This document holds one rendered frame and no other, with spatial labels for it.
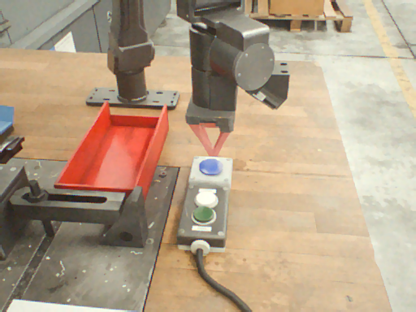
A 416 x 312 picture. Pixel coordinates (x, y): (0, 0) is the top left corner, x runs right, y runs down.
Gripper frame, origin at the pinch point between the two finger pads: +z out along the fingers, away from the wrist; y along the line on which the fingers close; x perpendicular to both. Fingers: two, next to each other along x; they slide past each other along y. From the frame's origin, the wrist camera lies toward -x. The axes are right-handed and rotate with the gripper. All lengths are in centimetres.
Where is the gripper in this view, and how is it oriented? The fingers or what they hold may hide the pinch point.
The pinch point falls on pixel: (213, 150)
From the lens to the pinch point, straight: 63.7
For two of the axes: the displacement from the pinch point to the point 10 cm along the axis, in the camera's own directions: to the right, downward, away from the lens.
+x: -10.0, -0.4, 0.9
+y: 0.9, -5.8, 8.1
